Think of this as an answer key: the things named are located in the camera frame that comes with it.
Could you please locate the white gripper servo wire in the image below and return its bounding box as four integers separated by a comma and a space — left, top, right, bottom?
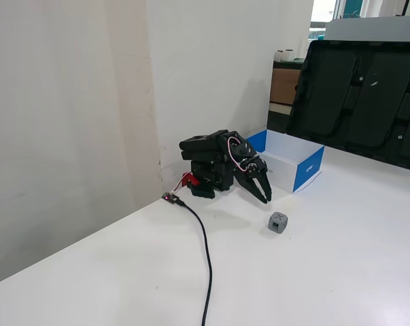
226, 135, 250, 175

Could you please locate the small controller board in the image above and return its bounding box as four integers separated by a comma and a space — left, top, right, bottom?
161, 192, 186, 207

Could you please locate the gray block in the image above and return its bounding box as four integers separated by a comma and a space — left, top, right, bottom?
267, 211, 289, 235

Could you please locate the brown cardboard box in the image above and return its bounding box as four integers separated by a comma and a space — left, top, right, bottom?
269, 67, 301, 105

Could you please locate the blue and white cardboard box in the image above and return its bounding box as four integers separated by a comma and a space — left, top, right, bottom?
245, 128, 326, 194

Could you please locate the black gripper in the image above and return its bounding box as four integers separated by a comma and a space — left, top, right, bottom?
235, 154, 273, 204

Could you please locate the black power cable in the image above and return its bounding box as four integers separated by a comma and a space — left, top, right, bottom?
176, 199, 214, 326

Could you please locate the red and black table clamp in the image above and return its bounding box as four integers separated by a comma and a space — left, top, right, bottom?
180, 172, 216, 200

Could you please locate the black plastic tray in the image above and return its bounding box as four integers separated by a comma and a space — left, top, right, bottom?
285, 39, 410, 173

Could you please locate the light gray panel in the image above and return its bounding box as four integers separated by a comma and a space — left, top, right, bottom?
324, 15, 410, 43

